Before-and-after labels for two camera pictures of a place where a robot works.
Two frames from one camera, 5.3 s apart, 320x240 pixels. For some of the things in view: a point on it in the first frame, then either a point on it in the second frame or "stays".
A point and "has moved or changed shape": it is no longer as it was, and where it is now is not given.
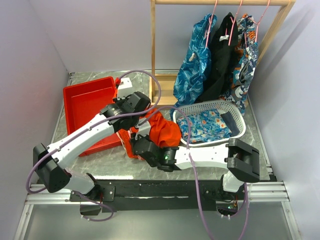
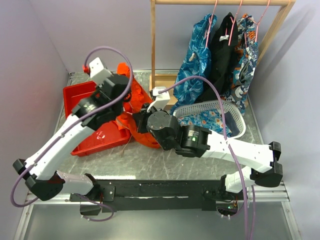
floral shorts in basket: [205, 126] stays
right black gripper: [139, 137] → [140, 118]
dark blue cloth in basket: [231, 123] stays
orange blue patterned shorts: [246, 58] stays
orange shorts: [166, 134] has moved or changed shape
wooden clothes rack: [163, 84] stays
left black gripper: [119, 101] → [100, 88]
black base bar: [153, 195] stays
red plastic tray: [83, 101] stays
